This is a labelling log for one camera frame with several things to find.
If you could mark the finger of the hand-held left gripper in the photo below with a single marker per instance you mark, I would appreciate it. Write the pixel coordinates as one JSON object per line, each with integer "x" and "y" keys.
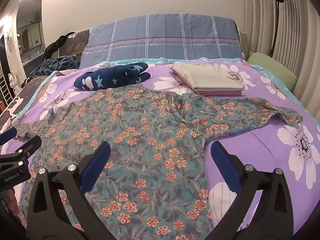
{"x": 30, "y": 145}
{"x": 7, "y": 136}

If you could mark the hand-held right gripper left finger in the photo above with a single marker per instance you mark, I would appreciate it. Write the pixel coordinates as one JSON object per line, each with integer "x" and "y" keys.
{"x": 96, "y": 166}

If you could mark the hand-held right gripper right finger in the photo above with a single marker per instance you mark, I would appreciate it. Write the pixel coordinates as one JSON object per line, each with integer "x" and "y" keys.
{"x": 225, "y": 166}

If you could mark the teal floral shirt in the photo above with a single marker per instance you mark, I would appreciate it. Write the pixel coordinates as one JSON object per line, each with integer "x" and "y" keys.
{"x": 150, "y": 142}

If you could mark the purple floral bed sheet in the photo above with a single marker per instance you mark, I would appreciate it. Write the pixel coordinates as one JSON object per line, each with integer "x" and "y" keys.
{"x": 250, "y": 136}

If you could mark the white rack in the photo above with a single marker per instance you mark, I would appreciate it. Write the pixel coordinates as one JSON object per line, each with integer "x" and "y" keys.
{"x": 5, "y": 90}

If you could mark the white cat figurine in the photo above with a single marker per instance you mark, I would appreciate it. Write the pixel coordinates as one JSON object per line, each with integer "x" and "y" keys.
{"x": 13, "y": 82}

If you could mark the dark teal fleece blanket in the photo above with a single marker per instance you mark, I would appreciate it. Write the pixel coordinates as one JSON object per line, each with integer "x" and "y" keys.
{"x": 57, "y": 63}

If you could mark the navy star-print cloth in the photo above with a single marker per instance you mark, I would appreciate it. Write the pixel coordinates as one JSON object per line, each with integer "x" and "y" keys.
{"x": 110, "y": 78}

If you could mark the folded beige cloth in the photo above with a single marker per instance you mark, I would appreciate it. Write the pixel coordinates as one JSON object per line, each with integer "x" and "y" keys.
{"x": 207, "y": 76}

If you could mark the green pillow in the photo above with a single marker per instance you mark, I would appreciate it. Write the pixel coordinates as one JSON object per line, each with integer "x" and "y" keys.
{"x": 272, "y": 66}

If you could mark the blue plaid pillow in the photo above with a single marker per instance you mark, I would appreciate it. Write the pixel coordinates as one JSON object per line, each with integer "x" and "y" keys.
{"x": 162, "y": 40}

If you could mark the beige curtain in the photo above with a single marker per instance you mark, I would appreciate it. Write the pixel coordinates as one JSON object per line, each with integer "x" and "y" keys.
{"x": 300, "y": 42}

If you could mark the black floor lamp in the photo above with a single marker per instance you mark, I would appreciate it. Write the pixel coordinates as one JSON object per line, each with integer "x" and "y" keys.
{"x": 275, "y": 17}

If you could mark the wall mirror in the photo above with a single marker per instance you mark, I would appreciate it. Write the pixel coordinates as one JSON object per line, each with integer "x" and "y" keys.
{"x": 28, "y": 38}

